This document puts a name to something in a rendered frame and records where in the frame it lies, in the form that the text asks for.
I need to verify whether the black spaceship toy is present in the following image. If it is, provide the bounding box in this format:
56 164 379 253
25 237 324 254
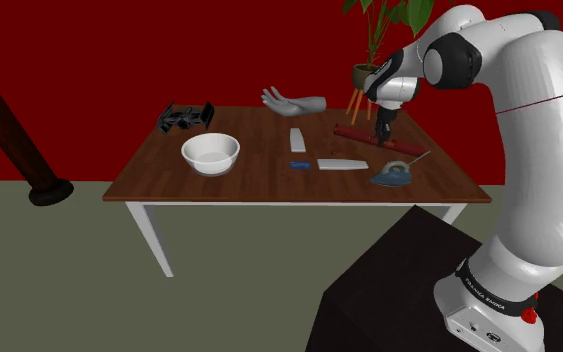
156 101 216 135

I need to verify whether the wooden table with white legs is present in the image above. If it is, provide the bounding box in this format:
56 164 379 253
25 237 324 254
101 104 493 279

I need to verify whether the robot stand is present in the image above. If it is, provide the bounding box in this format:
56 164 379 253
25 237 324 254
304 205 563 352

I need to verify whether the short white flat bar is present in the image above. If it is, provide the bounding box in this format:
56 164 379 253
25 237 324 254
289 127 308 153

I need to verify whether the white bowl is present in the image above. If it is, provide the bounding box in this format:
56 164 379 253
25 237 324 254
180 132 241 177

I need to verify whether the long white flat bar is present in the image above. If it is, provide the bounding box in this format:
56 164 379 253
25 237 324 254
316 158 370 171

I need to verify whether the blue iron with grey handle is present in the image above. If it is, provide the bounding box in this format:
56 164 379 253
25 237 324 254
370 150 432 187

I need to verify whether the grey hand figure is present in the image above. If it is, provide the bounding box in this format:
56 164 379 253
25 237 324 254
261 86 328 118

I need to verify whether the dark floor lamp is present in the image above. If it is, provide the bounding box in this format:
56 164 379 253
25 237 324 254
0 9 75 207

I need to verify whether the potted plant on wooden stand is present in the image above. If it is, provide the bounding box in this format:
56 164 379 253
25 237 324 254
342 0 437 126

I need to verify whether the red rolling pin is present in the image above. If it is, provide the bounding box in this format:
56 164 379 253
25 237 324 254
333 124 428 157

